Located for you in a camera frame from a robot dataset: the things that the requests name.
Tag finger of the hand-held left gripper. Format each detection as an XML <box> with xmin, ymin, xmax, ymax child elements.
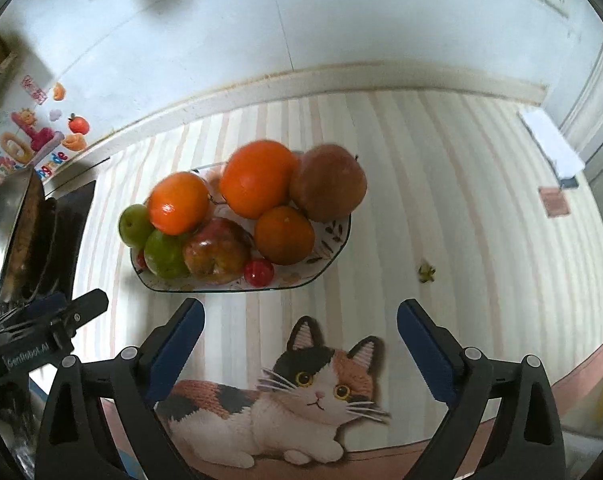
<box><xmin>26</xmin><ymin>292</ymin><xmax>71</xmax><ymax>315</ymax></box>
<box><xmin>56</xmin><ymin>288</ymin><xmax>110</xmax><ymax>336</ymax></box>

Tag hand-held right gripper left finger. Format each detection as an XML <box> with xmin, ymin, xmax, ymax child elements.
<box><xmin>36</xmin><ymin>297</ymin><xmax>206</xmax><ymax>480</ymax></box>

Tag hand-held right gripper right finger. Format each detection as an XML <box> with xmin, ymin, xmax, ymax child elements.
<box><xmin>397</xmin><ymin>298</ymin><xmax>567</xmax><ymax>480</ymax></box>

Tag green apple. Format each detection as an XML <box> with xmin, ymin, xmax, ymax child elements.
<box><xmin>119</xmin><ymin>204</ymin><xmax>155</xmax><ymax>249</ymax></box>
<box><xmin>143</xmin><ymin>230</ymin><xmax>191</xmax><ymax>280</ymax></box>

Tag red apple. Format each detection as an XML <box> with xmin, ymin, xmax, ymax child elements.
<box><xmin>183</xmin><ymin>217</ymin><xmax>252</xmax><ymax>285</ymax></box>

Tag red cherry tomato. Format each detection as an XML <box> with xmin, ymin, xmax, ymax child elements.
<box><xmin>244</xmin><ymin>258</ymin><xmax>275</xmax><ymax>288</ymax></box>

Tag floral oval plate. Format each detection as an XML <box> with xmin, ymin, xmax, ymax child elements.
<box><xmin>129</xmin><ymin>152</ymin><xmax>352</xmax><ymax>294</ymax></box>

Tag large orange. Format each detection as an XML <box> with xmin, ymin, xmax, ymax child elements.
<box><xmin>219</xmin><ymin>140</ymin><xmax>300</xmax><ymax>220</ymax></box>

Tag brownish red pomegranate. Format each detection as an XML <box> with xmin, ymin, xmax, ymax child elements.
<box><xmin>289</xmin><ymin>144</ymin><xmax>368</xmax><ymax>223</ymax></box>

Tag steel wok with glass lid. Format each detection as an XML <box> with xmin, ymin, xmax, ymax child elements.
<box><xmin>0</xmin><ymin>166</ymin><xmax>46</xmax><ymax>306</ymax></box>

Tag black gas stove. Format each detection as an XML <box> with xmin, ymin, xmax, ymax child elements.
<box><xmin>2</xmin><ymin>180</ymin><xmax>97</xmax><ymax>301</ymax></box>

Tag striped tablecloth with cat print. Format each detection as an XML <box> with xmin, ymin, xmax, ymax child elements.
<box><xmin>72</xmin><ymin>87</ymin><xmax>603</xmax><ymax>480</ymax></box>

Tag small brown card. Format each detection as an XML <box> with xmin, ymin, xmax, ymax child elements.
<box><xmin>538</xmin><ymin>186</ymin><xmax>569</xmax><ymax>218</ymax></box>

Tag white folded cloth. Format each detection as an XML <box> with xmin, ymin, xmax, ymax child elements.
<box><xmin>519</xmin><ymin>107</ymin><xmax>587</xmax><ymax>178</ymax></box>

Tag colourful wall sticker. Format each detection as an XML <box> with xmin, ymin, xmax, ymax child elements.
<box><xmin>0</xmin><ymin>74</ymin><xmax>90</xmax><ymax>191</ymax></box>

